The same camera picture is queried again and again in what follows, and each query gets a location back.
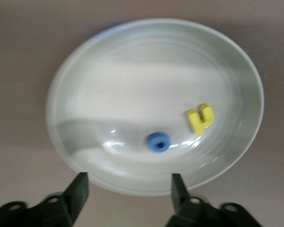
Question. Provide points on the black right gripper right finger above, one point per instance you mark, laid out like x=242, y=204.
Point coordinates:
x=181, y=203

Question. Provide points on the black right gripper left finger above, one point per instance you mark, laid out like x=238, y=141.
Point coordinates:
x=73, y=201

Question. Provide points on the blue foam letter o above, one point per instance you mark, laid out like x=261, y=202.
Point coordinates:
x=151, y=142

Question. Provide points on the yellow foam letter h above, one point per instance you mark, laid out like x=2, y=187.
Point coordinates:
x=196, y=120

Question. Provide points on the beige plate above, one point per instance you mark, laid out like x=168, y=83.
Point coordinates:
x=132, y=82

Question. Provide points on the brown table cover sheet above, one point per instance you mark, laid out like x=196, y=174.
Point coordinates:
x=19, y=71

